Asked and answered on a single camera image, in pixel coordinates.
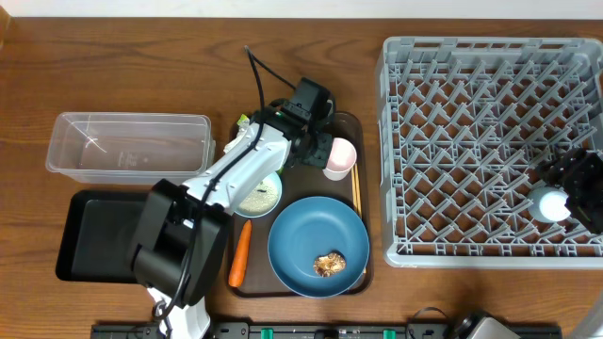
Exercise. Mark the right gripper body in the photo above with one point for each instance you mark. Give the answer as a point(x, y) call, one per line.
point(583, 178)

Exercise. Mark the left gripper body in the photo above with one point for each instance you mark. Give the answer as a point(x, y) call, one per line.
point(318, 149)

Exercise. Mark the pink plastic cup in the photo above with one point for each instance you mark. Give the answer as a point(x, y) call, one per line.
point(341, 160)

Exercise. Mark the light blue plastic cup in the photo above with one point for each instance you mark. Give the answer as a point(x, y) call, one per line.
point(548, 204)

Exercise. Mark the white paper napkin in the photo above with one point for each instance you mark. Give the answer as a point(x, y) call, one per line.
point(239, 136)

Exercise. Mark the orange carrot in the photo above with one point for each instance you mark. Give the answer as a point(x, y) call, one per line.
point(240, 261)

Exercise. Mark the green yellow foil wrapper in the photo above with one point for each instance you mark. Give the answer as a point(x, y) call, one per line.
point(243, 121)

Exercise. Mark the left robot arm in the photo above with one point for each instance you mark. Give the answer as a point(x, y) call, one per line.
point(178, 244)

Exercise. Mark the grey dishwasher rack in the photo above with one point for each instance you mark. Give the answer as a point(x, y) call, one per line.
point(463, 125)

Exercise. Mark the light blue rice bowl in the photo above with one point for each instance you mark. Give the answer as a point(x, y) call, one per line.
point(263, 199)

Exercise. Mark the dark blue plate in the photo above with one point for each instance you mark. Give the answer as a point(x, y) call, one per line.
point(311, 228)

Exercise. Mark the brown food scrap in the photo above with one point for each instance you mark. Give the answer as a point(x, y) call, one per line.
point(329, 264)

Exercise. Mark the dark brown serving tray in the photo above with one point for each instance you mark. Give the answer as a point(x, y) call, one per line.
point(302, 182)

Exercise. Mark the clear plastic bin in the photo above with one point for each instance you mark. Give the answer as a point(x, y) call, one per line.
point(118, 148)

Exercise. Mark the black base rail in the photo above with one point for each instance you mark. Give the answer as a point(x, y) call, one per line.
point(242, 330)

